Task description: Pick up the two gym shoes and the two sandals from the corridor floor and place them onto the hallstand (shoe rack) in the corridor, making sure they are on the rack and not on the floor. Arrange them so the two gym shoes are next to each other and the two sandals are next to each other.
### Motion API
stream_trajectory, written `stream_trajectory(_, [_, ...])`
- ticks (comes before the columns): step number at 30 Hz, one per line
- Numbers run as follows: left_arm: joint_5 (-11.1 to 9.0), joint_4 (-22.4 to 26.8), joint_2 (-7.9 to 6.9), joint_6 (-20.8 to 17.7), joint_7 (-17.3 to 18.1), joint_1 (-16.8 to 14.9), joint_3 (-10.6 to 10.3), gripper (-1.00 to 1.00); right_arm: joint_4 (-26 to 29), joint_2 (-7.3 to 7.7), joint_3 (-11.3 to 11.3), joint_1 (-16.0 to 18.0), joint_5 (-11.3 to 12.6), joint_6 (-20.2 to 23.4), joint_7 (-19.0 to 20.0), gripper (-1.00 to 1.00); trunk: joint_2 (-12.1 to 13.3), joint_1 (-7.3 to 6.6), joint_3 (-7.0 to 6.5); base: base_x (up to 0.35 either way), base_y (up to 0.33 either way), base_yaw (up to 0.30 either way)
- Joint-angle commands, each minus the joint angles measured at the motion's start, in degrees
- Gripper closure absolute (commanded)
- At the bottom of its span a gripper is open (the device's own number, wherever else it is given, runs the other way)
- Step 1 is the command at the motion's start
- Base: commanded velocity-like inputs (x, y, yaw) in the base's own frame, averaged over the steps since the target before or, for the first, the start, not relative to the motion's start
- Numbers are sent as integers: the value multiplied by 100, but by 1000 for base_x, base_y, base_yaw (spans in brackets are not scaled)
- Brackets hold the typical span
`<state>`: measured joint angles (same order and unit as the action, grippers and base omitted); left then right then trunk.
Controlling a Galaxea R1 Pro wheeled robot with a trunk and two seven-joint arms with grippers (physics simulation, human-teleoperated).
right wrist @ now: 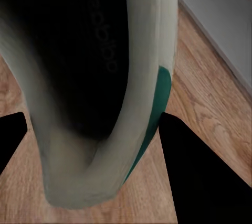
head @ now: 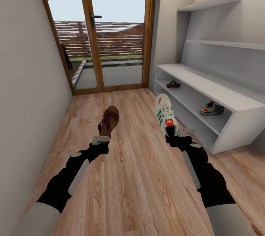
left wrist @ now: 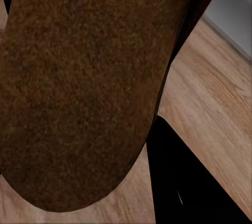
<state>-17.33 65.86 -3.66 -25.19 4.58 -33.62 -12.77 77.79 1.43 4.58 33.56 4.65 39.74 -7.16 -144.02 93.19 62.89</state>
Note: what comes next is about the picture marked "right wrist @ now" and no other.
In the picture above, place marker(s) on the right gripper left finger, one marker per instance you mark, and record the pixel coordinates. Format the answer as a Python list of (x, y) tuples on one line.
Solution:
[(13, 128)]

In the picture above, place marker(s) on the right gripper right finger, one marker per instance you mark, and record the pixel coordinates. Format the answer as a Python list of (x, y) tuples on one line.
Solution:
[(205, 189)]

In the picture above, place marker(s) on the gym shoe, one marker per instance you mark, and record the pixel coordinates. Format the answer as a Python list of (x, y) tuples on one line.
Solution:
[(96, 77)]

